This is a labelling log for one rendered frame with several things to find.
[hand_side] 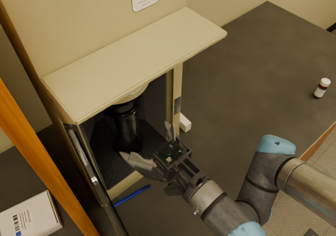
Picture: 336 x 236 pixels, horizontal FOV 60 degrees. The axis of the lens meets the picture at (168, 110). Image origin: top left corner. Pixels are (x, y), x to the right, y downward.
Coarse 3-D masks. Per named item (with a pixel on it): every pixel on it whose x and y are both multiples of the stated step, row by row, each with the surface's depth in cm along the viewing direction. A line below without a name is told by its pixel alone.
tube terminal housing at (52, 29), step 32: (0, 0) 36; (32, 0) 38; (64, 0) 41; (96, 0) 45; (128, 0) 49; (160, 0) 54; (32, 32) 41; (64, 32) 44; (96, 32) 48; (128, 32) 53; (32, 64) 44; (64, 64) 48
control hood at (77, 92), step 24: (168, 24) 55; (192, 24) 55; (120, 48) 51; (144, 48) 51; (168, 48) 51; (192, 48) 51; (72, 72) 47; (96, 72) 47; (120, 72) 47; (144, 72) 47; (48, 96) 49; (72, 96) 44; (96, 96) 44; (120, 96) 44; (72, 120) 42
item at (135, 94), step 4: (140, 88) 69; (144, 88) 71; (132, 92) 68; (136, 92) 69; (140, 92) 70; (128, 96) 68; (132, 96) 69; (136, 96) 69; (120, 100) 68; (124, 100) 68; (128, 100) 68; (112, 104) 68
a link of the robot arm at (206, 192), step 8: (200, 184) 61; (208, 184) 60; (216, 184) 62; (192, 192) 60; (200, 192) 59; (208, 192) 59; (216, 192) 59; (224, 192) 61; (192, 200) 60; (200, 200) 59; (208, 200) 58; (192, 208) 61; (200, 208) 59; (200, 216) 59
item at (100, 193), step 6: (72, 132) 54; (72, 138) 53; (78, 144) 53; (78, 150) 52; (84, 156) 51; (84, 162) 50; (90, 168) 50; (90, 174) 49; (96, 180) 48; (96, 186) 48; (102, 192) 47; (102, 198) 46; (108, 204) 46; (108, 210) 45; (108, 216) 55; (114, 216) 45; (114, 222) 44; (114, 228) 43; (120, 228) 43; (120, 234) 43
